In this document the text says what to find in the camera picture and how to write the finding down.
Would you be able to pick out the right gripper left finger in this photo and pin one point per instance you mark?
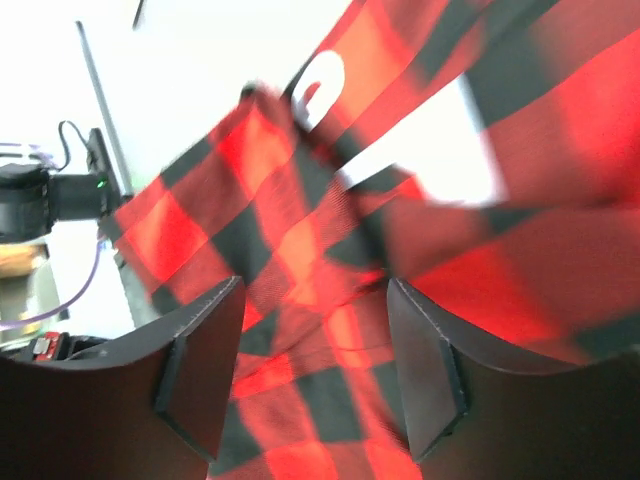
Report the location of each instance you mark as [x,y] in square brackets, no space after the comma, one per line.
[147,405]

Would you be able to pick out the red black plaid shirt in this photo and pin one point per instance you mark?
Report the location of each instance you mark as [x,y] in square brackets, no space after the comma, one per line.
[485,151]

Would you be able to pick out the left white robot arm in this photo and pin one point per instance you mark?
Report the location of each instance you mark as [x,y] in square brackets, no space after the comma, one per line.
[35,195]

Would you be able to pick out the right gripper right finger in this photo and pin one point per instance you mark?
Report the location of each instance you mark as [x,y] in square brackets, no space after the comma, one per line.
[478,407]

